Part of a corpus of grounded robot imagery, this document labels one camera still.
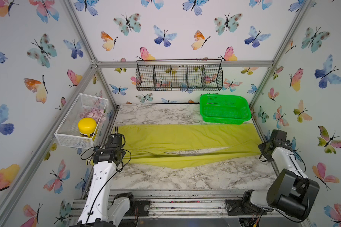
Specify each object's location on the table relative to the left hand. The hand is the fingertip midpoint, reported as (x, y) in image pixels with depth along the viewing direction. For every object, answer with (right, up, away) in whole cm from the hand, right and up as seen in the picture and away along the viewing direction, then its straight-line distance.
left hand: (117, 155), depth 77 cm
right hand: (+86, +1, +8) cm, 87 cm away
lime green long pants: (+20, +1, +21) cm, 29 cm away
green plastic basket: (+72, +28, +41) cm, 87 cm away
